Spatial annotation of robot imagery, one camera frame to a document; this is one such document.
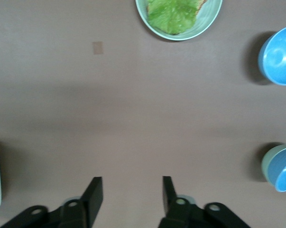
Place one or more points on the green bowl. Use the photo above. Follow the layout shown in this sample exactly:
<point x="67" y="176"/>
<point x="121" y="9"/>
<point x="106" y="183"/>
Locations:
<point x="266" y="164"/>

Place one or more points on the green lettuce leaf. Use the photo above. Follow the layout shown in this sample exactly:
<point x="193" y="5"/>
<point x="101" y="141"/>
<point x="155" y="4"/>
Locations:
<point x="171" y="16"/>

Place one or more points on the green plate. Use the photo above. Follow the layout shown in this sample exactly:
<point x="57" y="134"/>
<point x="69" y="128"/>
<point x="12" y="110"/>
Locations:
<point x="209" y="16"/>

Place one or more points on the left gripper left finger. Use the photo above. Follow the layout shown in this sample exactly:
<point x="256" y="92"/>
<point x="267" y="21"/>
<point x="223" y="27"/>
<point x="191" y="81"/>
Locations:
<point x="93" y="197"/>

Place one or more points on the brown tape patch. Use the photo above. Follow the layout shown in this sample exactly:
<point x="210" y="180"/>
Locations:
<point x="97" y="48"/>

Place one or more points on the toasted bread slice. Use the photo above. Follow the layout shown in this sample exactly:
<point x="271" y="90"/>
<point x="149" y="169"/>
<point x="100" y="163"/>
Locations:
<point x="201" y="2"/>

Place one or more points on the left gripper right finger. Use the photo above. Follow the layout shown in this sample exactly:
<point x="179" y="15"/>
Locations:
<point x="170" y="197"/>

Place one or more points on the blue bowl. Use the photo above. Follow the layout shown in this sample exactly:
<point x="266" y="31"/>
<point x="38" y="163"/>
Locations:
<point x="280" y="57"/>
<point x="285" y="175"/>

